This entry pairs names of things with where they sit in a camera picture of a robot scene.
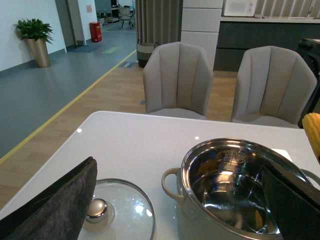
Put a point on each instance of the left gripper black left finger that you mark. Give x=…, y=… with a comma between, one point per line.
x=58, y=212

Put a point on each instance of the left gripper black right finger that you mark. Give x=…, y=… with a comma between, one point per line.
x=294, y=203

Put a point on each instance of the glass pot lid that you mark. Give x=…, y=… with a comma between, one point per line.
x=119, y=210

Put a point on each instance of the yellow corn cob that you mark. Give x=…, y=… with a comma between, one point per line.
x=311, y=126

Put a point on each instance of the white electric cooking pot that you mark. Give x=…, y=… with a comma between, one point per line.
x=220, y=192

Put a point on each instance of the right beige upholstered chair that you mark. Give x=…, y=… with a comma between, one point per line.
x=273, y=86

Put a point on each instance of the beige upholstered chair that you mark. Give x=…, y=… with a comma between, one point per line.
x=273, y=86
x=177, y=81

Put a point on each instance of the left beige upholstered chair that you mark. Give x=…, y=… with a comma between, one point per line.
x=177, y=81

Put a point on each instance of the potted green plant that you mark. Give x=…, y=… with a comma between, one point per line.
x=36, y=33

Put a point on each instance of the dark kitchen counter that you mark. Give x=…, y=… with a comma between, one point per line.
x=237, y=36

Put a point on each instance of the woven laundry basket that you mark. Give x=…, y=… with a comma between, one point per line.
x=144, y=51

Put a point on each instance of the red trash bin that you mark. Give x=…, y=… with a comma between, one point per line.
x=95, y=32

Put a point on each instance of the white microwave oven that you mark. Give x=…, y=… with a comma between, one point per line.
x=239, y=8

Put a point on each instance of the white pillar cabinet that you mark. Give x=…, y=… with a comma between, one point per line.
x=200, y=25

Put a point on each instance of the office swivel chair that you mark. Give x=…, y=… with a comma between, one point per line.
x=125, y=15

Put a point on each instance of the grey curtain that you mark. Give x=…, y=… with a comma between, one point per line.
x=158, y=21

